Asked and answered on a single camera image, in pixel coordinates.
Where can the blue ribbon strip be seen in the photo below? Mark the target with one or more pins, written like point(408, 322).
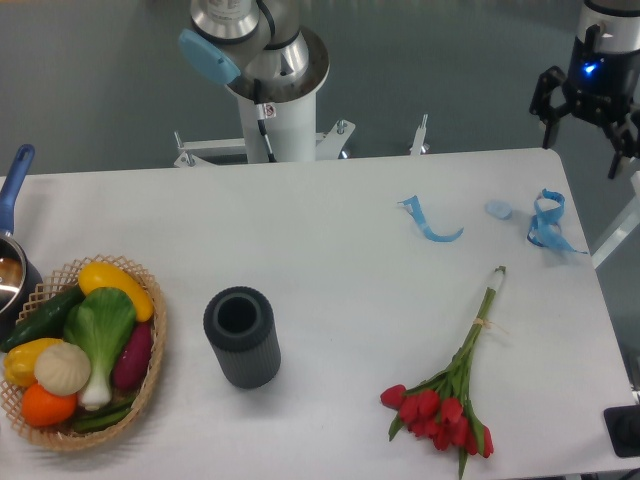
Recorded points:
point(413, 207)

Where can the cream steamed bun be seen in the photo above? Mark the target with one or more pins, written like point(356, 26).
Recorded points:
point(62, 369)

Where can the dark grey ribbed vase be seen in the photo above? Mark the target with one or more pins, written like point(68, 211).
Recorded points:
point(240, 327)

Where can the yellow bell pepper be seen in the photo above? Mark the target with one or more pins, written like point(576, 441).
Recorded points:
point(19, 363)

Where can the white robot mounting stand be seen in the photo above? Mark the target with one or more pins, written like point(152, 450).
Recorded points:
point(272, 132)

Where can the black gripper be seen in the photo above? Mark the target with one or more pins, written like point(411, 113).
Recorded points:
point(598, 89)

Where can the green bean pod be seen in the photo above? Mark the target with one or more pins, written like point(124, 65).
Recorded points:
point(103, 418)

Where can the woven wicker basket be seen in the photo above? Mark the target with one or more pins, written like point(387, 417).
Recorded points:
point(66, 438)

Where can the white metal frame leg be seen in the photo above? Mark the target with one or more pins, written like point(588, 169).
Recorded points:
point(620, 228)

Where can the red tulip bouquet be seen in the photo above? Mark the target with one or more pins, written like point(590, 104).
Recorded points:
point(440, 408)

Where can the black device at edge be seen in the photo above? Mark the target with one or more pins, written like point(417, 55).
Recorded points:
point(623, 428)

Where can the purple sweet potato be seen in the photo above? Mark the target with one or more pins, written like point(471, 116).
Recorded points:
point(131, 367)

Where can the tangled blue ribbon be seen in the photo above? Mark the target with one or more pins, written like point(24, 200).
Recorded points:
point(544, 228)

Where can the blue handled saucepan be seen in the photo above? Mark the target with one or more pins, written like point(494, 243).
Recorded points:
point(19, 276)

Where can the dark green cucumber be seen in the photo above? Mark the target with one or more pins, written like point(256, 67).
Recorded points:
point(46, 321)

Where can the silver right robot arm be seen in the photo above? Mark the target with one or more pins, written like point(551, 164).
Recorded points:
point(621, 21)

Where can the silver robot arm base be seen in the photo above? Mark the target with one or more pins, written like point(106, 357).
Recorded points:
point(258, 49)

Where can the green bok choy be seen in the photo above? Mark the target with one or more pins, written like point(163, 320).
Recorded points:
point(101, 326)

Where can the light blue tape roll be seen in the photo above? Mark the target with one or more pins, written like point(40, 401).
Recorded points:
point(498, 209)

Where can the orange fruit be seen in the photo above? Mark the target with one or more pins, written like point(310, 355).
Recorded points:
point(40, 408)

